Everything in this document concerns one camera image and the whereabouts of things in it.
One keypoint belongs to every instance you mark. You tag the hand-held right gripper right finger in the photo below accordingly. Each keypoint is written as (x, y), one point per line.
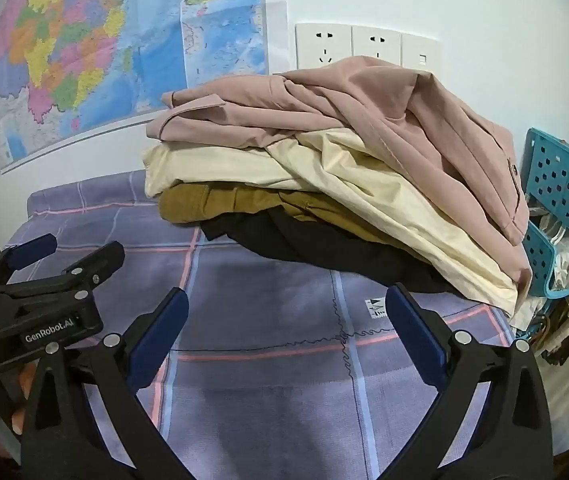
(414, 332)

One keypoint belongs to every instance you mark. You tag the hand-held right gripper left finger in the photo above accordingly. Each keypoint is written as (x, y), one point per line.
(164, 330)

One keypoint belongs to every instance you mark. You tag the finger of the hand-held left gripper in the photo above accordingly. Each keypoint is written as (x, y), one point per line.
(32, 254)
(97, 262)

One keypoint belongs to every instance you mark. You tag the pink garment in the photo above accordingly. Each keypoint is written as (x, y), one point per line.
(414, 125)

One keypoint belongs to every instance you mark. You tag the brown garment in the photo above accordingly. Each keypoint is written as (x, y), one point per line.
(189, 205)

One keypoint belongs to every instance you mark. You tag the purple plaid bed sheet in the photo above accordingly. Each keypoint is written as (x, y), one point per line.
(264, 385)

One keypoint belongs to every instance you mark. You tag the blue perforated plastic basket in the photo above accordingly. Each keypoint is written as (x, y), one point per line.
(559, 175)
(539, 255)

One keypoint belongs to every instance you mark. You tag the black garment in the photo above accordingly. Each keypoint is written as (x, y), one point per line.
(289, 245)

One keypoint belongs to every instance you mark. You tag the cream garment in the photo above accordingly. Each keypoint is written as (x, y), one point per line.
(214, 165)

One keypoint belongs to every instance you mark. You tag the white crumpled cloth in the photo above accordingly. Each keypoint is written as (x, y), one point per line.
(567, 255)

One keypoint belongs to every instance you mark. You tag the colourful wall map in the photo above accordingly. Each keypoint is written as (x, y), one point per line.
(89, 35)

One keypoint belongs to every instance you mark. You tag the white wall socket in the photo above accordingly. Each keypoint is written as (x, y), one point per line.
(375, 42)
(323, 42)

